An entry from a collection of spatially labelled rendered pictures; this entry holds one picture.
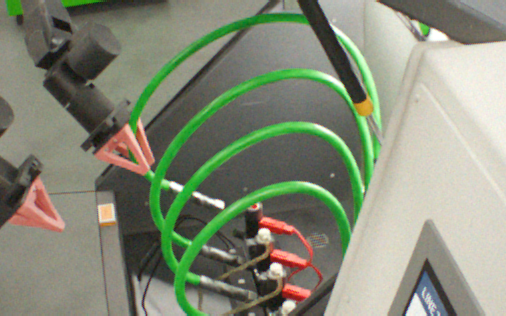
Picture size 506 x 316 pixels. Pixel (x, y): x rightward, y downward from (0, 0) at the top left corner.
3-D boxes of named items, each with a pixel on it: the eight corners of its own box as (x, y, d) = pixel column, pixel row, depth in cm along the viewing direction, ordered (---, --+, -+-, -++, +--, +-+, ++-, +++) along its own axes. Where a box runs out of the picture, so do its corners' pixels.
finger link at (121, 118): (170, 144, 125) (127, 100, 124) (158, 163, 119) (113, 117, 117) (140, 172, 128) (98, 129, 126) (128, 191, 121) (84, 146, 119)
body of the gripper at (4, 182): (30, 187, 104) (-14, 154, 101) (-8, 229, 109) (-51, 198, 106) (43, 159, 109) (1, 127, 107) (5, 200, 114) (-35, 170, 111)
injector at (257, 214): (236, 298, 144) (229, 203, 132) (264, 294, 145) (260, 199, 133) (239, 309, 142) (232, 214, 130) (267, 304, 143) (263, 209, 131)
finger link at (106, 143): (170, 145, 125) (126, 101, 123) (158, 164, 119) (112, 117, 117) (140, 172, 128) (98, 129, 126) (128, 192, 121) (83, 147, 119)
